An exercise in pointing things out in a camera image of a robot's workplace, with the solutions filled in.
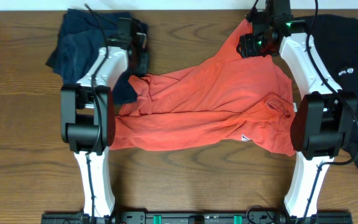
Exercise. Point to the red t-shirt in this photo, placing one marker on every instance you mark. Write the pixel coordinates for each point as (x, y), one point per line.
(225, 97)

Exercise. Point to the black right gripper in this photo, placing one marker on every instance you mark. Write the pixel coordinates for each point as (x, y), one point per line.
(245, 41)

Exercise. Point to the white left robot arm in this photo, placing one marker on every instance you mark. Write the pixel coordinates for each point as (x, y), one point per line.
(88, 123)

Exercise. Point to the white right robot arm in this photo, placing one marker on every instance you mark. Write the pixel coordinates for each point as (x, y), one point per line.
(322, 125)

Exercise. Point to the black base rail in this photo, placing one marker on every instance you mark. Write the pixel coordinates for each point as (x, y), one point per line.
(254, 215)

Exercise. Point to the folded navy blue clothes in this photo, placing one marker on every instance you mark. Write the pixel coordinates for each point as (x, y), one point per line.
(79, 41)

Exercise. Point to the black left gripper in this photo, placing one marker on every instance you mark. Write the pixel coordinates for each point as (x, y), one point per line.
(143, 69)

